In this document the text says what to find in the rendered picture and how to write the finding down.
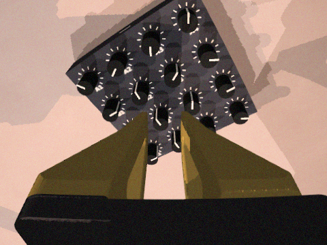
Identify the black knob box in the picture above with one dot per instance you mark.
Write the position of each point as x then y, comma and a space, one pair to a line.
166, 76

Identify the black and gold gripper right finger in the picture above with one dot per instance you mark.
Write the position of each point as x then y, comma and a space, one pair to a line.
217, 168

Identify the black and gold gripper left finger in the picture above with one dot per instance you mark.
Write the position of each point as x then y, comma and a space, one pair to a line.
103, 168

